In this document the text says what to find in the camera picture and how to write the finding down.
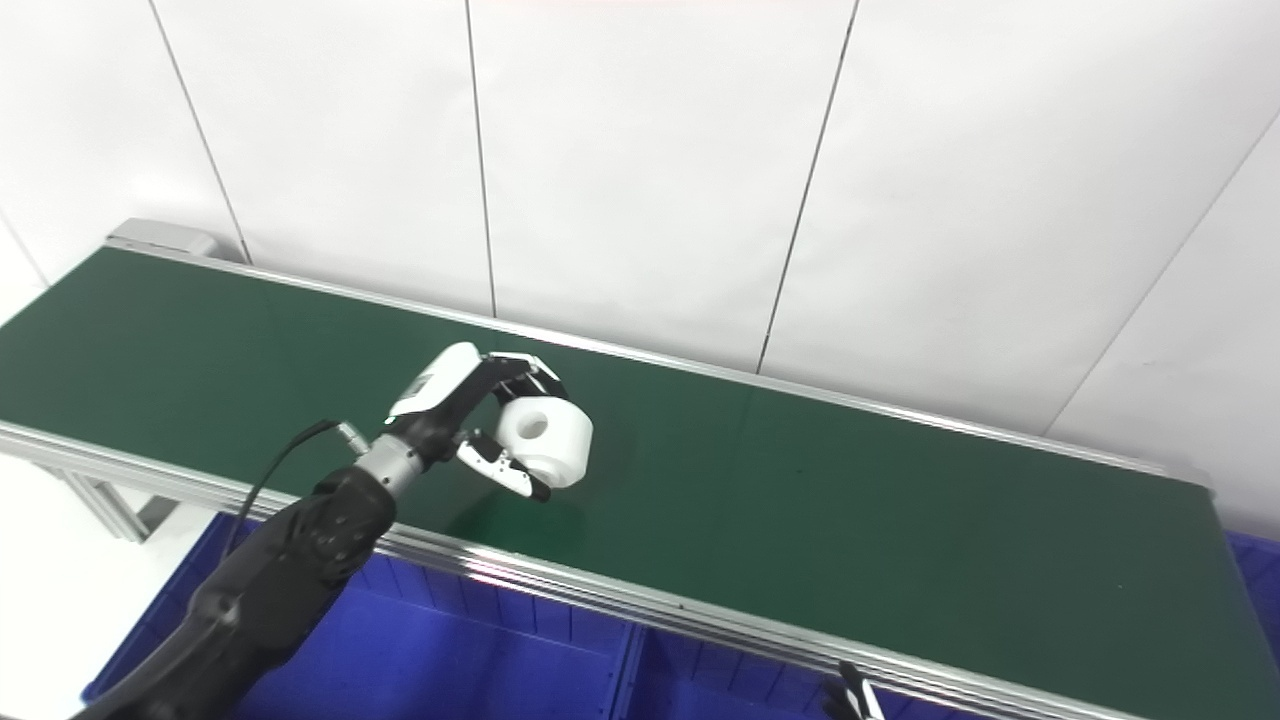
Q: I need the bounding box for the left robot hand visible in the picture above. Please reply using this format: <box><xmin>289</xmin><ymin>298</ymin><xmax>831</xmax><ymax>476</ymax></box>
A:
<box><xmin>384</xmin><ymin>342</ymin><xmax>571</xmax><ymax>503</ymax></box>

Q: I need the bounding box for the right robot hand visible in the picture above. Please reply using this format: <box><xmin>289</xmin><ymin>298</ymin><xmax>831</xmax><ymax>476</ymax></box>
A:
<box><xmin>822</xmin><ymin>660</ymin><xmax>885</xmax><ymax>720</ymax></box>

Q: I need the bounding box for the white cylindrical part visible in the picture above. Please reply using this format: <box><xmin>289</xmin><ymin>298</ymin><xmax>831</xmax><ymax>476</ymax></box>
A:
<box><xmin>497</xmin><ymin>398</ymin><xmax>594</xmax><ymax>489</ymax></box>

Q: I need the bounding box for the blue plastic bin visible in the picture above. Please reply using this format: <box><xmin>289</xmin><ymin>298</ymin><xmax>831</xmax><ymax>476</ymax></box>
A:
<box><xmin>620</xmin><ymin>625</ymin><xmax>1001</xmax><ymax>720</ymax></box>
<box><xmin>1226</xmin><ymin>530</ymin><xmax>1280</xmax><ymax>669</ymax></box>
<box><xmin>82</xmin><ymin>512</ymin><xmax>641</xmax><ymax>720</ymax></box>

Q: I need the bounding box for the green conveyor belt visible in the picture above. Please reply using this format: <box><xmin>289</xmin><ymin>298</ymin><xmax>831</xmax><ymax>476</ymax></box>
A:
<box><xmin>0</xmin><ymin>219</ymin><xmax>1280</xmax><ymax>720</ymax></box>

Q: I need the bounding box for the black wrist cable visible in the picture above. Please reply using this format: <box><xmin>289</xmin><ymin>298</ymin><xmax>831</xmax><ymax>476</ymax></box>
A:
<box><xmin>222</xmin><ymin>419</ymin><xmax>367</xmax><ymax>561</ymax></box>

